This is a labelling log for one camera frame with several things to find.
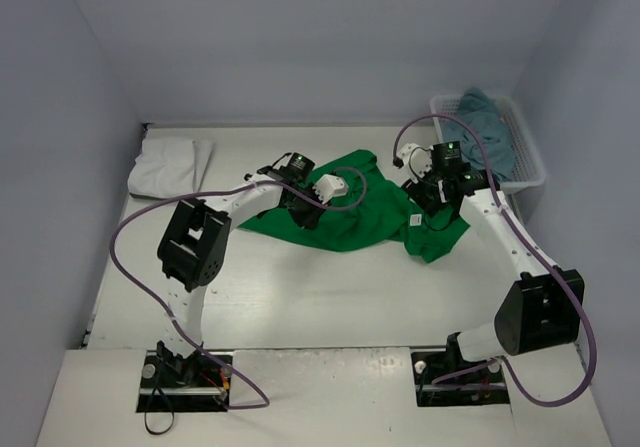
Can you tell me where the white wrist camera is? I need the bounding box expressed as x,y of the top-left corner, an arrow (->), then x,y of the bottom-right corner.
393,143 -> 432,183
312,174 -> 349,205

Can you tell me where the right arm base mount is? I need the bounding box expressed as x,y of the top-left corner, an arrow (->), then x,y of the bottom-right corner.
410,348 -> 510,408

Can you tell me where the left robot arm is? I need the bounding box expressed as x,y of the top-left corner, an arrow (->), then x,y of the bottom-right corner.
157,153 -> 322,387

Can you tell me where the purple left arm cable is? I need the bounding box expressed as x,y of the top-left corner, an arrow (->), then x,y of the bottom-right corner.
109,166 -> 369,411

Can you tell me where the light blue garment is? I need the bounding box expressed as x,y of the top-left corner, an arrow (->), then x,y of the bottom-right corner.
442,87 -> 516,182

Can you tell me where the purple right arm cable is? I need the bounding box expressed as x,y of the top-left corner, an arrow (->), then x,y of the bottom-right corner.
392,114 -> 599,408

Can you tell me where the white laundry basket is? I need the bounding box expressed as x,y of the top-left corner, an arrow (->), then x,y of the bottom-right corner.
429,91 -> 547,194

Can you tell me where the black loop cable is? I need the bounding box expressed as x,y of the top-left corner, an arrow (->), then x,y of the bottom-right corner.
143,366 -> 176,436

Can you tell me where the white t shirt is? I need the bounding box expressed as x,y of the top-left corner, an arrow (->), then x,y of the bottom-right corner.
127,137 -> 215,199

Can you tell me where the green t shirt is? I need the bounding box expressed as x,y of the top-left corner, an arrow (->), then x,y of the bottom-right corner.
241,149 -> 469,263

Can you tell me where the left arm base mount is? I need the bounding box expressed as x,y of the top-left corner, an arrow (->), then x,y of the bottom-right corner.
136,352 -> 233,413

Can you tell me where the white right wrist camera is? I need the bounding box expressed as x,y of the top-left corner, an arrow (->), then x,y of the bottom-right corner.
393,143 -> 432,183

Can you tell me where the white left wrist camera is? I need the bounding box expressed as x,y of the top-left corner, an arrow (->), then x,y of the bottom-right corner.
312,174 -> 349,205

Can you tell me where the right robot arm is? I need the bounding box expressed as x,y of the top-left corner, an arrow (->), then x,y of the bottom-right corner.
394,142 -> 584,379

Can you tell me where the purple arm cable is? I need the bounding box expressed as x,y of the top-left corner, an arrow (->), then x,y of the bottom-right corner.
109,166 -> 369,411
392,114 -> 599,408

